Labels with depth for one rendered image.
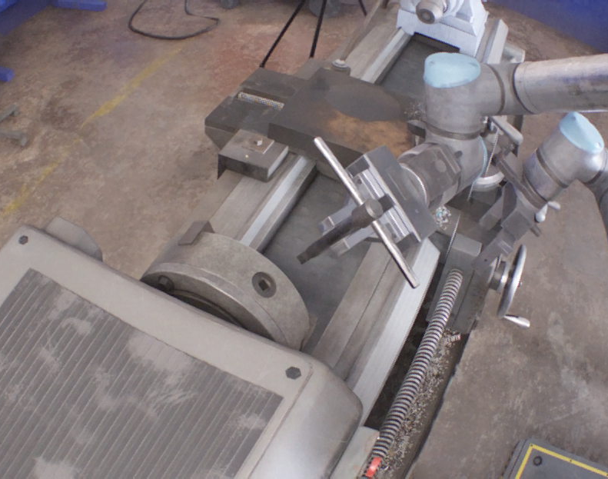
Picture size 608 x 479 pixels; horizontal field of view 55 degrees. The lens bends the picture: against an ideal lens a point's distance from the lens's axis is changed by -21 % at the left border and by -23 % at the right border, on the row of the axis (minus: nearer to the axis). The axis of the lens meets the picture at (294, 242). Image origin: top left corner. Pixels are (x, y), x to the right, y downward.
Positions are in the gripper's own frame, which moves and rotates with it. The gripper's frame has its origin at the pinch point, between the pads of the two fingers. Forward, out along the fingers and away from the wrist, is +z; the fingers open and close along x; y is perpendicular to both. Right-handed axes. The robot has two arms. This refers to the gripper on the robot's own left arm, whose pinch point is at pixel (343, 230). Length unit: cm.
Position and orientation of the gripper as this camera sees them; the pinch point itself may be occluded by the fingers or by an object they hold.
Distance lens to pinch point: 86.5
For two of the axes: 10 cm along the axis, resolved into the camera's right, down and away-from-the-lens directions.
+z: -6.5, 3.9, -6.5
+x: -5.5, -8.4, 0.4
